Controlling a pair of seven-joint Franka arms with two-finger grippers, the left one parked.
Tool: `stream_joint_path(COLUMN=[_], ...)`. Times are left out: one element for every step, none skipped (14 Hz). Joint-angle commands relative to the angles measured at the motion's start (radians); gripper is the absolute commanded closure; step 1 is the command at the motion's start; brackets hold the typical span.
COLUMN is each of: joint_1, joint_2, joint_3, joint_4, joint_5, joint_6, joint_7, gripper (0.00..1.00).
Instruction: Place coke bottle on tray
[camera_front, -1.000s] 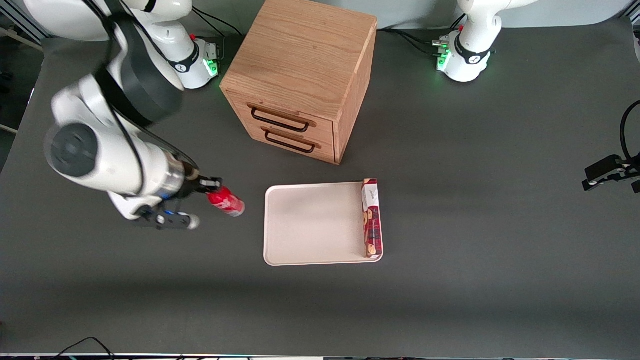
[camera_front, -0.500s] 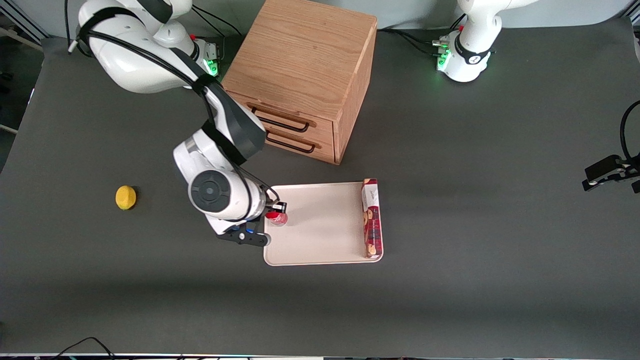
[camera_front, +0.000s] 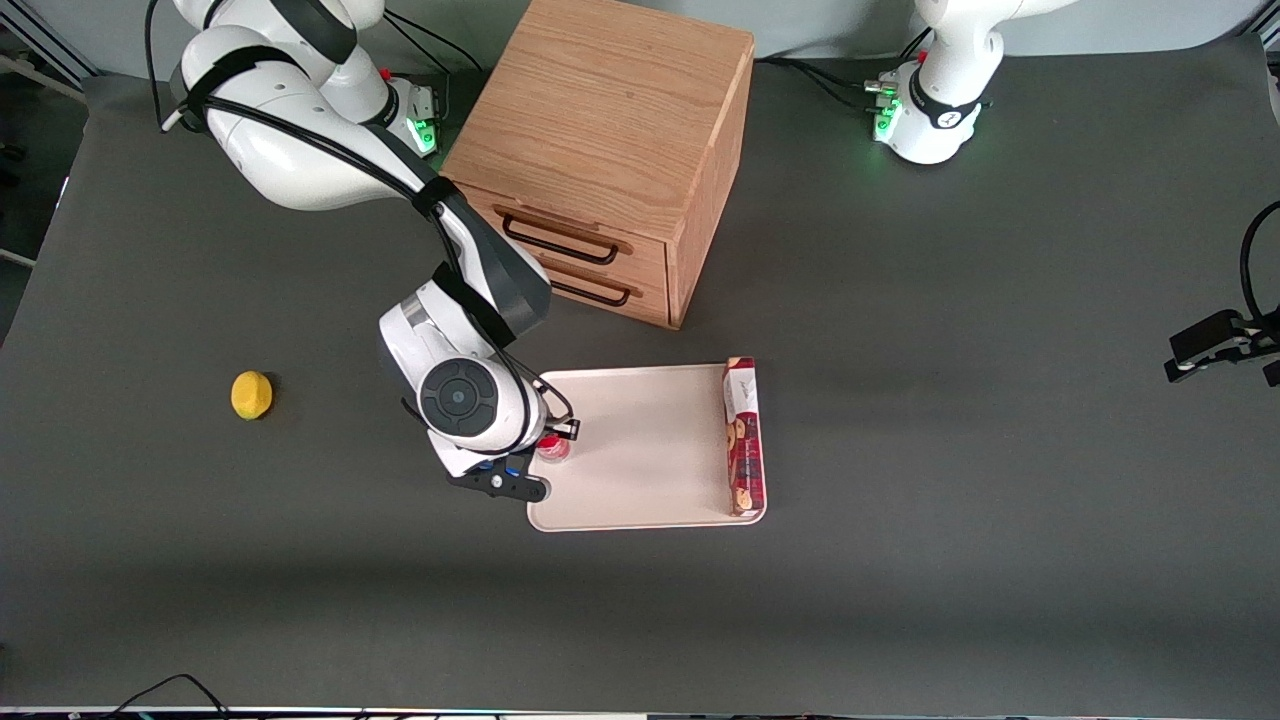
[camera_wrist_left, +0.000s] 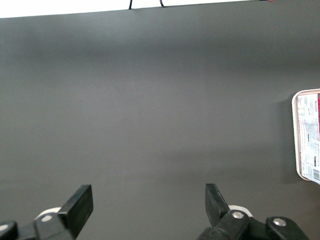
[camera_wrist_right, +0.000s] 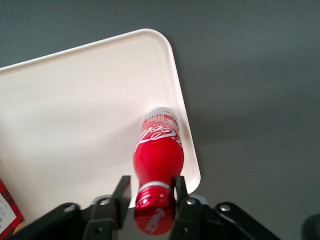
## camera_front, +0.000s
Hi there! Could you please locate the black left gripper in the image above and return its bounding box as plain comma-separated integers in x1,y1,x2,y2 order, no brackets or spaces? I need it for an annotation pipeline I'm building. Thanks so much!
1164,308,1280,388

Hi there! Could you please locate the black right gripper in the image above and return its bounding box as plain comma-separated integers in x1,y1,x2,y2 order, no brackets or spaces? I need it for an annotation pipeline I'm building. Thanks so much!
446,418,582,504

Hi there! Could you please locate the beige plastic tray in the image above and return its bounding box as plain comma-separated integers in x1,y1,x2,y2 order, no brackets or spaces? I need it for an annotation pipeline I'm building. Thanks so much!
527,363,768,533

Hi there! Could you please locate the wooden drawer front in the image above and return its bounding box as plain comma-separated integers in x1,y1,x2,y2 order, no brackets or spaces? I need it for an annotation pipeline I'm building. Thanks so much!
545,255,670,327
465,184,669,291

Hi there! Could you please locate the red cookie box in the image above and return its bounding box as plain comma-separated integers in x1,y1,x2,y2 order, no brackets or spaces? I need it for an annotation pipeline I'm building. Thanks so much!
722,356,768,518

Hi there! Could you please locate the yellow lemon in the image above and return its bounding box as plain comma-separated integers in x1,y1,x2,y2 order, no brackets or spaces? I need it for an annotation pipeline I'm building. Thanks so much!
230,370,274,422

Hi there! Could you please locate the wooden drawer cabinet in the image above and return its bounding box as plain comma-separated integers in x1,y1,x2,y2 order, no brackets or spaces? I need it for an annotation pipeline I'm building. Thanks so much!
440,0,756,331

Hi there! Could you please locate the black looped cable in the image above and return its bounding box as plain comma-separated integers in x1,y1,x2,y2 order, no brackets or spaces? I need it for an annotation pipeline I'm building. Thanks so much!
1239,200,1280,323

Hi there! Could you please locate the black metal drawer handle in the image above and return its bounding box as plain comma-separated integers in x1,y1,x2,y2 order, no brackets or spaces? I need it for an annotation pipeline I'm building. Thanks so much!
500,213,621,267
548,268,634,308

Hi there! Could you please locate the black right arm base cable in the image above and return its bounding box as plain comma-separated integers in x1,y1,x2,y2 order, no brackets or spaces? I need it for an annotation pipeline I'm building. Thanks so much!
383,10,488,101

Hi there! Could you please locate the black arm base cable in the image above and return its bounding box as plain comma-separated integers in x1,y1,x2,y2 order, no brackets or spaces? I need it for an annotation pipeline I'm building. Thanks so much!
383,10,488,101
754,28,933,113

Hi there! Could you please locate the thin black table edge cable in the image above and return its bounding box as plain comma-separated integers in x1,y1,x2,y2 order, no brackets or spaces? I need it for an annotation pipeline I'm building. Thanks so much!
98,673,233,720

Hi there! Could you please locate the black left arm base cable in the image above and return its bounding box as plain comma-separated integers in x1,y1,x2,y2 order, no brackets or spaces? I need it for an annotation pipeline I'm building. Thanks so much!
754,28,933,113

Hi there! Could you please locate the aluminium frame profile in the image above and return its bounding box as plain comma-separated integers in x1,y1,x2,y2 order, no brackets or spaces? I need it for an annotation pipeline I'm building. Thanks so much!
0,0,101,96

